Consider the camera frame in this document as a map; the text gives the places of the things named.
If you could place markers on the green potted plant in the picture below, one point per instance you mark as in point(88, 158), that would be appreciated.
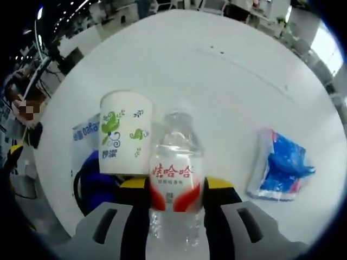
point(282, 21)

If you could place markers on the clear water bottle item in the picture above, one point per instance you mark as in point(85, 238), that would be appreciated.
point(176, 162)

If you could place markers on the grey office chair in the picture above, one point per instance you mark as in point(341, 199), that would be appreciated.
point(299, 44)

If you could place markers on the white tissue pack item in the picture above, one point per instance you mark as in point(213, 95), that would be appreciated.
point(84, 146)

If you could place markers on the blue plastic packet item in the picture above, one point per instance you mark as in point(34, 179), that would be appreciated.
point(282, 165)

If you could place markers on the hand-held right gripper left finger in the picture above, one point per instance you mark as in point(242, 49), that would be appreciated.
point(108, 233)

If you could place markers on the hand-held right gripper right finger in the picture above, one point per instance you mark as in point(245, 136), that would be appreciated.
point(238, 233)

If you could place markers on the white paper cup item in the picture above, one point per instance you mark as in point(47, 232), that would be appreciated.
point(124, 146)

